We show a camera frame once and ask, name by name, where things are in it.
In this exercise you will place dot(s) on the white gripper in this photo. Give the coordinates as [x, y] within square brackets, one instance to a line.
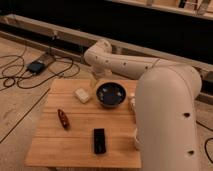
[93, 81]

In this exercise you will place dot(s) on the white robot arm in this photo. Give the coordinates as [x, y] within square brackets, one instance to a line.
[164, 106]

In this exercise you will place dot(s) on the white sponge block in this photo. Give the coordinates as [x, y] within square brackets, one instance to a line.
[82, 95]

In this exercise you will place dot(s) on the dark blue bowl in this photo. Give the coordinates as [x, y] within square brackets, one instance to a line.
[110, 94]

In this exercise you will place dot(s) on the wooden table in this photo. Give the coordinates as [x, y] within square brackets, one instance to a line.
[54, 146]

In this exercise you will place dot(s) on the white plastic bottle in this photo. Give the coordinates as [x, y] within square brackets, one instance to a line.
[132, 101]

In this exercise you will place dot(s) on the black rectangular block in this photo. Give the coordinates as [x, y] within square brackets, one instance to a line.
[99, 141]

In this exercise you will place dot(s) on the white paper cup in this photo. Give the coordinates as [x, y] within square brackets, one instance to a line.
[136, 141]

